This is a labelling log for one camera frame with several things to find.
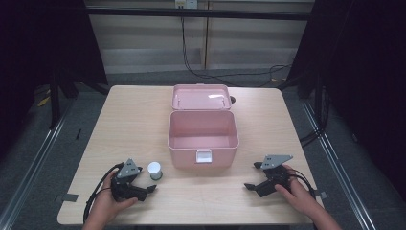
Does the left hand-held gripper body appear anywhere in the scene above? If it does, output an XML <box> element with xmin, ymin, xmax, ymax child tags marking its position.
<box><xmin>109</xmin><ymin>158</ymin><xmax>149</xmax><ymax>203</ymax></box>

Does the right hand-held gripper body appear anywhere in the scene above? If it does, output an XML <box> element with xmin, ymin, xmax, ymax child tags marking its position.
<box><xmin>254</xmin><ymin>154</ymin><xmax>294</xmax><ymax>198</ymax></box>

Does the small white bottle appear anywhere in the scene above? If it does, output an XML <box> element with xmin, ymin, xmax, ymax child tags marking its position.
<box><xmin>147</xmin><ymin>161</ymin><xmax>164</xmax><ymax>181</ymax></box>

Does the person's left hand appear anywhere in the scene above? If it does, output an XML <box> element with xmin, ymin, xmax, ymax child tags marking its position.
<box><xmin>88</xmin><ymin>170</ymin><xmax>139</xmax><ymax>224</ymax></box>

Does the person's right hand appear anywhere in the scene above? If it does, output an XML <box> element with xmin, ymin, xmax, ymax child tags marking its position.
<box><xmin>274</xmin><ymin>164</ymin><xmax>322</xmax><ymax>219</ymax></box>

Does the pink storage box with lid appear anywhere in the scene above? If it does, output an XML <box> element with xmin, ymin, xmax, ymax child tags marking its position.
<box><xmin>167</xmin><ymin>83</ymin><xmax>240</xmax><ymax>171</ymax></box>

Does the black metal stand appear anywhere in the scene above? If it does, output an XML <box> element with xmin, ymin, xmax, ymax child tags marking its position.
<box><xmin>48</xmin><ymin>71</ymin><xmax>62</xmax><ymax>130</ymax></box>

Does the black curtain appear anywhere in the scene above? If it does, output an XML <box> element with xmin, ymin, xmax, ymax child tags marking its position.
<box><xmin>278</xmin><ymin>0</ymin><xmax>406</xmax><ymax>202</ymax></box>
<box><xmin>0</xmin><ymin>0</ymin><xmax>109</xmax><ymax>161</ymax></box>

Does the black horizontal bar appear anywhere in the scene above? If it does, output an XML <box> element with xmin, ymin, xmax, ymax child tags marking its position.
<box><xmin>85</xmin><ymin>7</ymin><xmax>312</xmax><ymax>22</ymax></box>

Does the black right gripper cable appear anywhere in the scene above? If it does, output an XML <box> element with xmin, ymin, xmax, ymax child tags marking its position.
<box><xmin>286</xmin><ymin>168</ymin><xmax>318</xmax><ymax>199</ymax></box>

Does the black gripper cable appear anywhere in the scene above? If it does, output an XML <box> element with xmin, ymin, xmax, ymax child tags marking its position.
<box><xmin>286</xmin><ymin>168</ymin><xmax>318</xmax><ymax>199</ymax></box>
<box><xmin>82</xmin><ymin>161</ymin><xmax>126</xmax><ymax>224</ymax></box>

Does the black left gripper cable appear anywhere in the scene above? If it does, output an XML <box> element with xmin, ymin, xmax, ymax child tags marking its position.
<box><xmin>82</xmin><ymin>161</ymin><xmax>126</xmax><ymax>224</ymax></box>

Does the metal floor rail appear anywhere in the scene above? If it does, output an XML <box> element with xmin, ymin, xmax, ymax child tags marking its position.
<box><xmin>301</xmin><ymin>101</ymin><xmax>379</xmax><ymax>230</ymax></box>
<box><xmin>0</xmin><ymin>99</ymin><xmax>76</xmax><ymax>230</ymax></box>

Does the long black floor cable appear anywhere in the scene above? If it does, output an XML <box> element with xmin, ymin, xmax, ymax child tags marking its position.
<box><xmin>180</xmin><ymin>16</ymin><xmax>293</xmax><ymax>88</ymax></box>

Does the white wall socket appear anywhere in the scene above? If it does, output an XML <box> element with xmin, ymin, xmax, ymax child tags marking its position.
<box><xmin>174</xmin><ymin>0</ymin><xmax>199</xmax><ymax>10</ymax></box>

